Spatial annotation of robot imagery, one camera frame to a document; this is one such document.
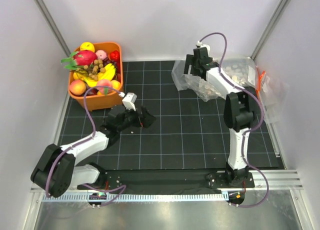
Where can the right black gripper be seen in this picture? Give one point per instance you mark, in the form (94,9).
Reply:
(189,61)

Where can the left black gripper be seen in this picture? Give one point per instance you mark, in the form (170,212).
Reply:
(147,119)

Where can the small yellow orange fruit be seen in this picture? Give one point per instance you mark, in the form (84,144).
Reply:
(116,84)

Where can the pink peach with leaf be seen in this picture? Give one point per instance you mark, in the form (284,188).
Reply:
(103,86)

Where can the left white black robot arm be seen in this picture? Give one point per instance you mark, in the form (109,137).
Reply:
(57,169)

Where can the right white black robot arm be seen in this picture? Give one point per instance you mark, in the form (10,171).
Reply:
(239,113)

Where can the crumpled empty clear bag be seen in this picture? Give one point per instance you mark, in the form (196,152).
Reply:
(183,81)

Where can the clear bag of coins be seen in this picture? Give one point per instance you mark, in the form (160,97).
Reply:
(235,75)

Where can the orange zip clear bags stack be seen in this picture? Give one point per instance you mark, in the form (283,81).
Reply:
(272,92)

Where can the orange plastic fruit basket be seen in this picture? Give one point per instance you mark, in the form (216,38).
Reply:
(91,98)

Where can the yellow banana bunch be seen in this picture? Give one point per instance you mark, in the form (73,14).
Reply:
(103,74)

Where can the dark purple grapes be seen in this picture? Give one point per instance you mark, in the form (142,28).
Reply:
(116,64)

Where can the brown longan cluster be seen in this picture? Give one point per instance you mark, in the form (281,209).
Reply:
(91,71)

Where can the orange peach in basket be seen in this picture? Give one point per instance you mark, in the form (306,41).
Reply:
(77,87)

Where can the pink round fruit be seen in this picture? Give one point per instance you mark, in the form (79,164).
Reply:
(101,54)

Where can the pink dragon fruit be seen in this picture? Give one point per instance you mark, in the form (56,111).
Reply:
(79,59)

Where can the yellow red mango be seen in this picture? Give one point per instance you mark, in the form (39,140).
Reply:
(87,46)

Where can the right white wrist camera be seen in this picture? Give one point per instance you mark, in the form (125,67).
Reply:
(199,44)

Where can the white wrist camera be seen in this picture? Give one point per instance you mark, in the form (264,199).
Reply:
(128,100)
(199,44)

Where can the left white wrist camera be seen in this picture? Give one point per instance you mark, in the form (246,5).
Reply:
(128,100)

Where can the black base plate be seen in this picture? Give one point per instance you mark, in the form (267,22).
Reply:
(175,179)

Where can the white slotted cable duct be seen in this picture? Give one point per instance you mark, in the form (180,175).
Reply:
(94,197)

